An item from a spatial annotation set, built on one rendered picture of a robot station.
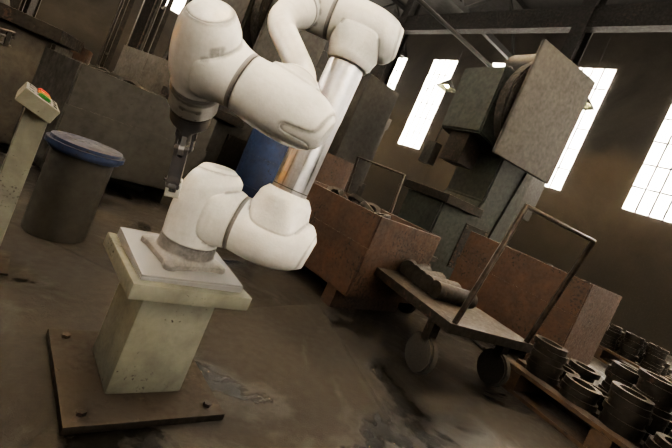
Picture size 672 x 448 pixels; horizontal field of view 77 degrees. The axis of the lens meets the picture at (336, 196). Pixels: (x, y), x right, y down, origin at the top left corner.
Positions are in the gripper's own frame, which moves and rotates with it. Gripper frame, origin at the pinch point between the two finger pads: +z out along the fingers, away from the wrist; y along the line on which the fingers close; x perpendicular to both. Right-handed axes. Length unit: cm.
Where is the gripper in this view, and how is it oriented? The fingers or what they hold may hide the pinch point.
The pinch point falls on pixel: (179, 168)
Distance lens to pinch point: 100.5
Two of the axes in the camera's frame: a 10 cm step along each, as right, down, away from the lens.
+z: -4.0, 5.2, 7.5
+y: -0.3, 8.1, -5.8
